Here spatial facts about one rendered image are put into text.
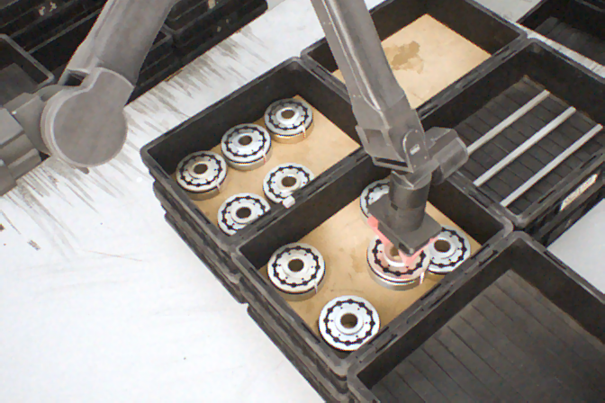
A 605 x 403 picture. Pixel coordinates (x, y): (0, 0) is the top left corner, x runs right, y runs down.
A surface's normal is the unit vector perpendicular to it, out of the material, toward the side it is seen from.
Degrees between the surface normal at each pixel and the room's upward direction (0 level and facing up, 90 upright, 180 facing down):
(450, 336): 0
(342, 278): 0
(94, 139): 60
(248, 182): 0
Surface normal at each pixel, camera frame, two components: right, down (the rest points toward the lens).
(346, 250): -0.07, -0.62
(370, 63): 0.54, 0.18
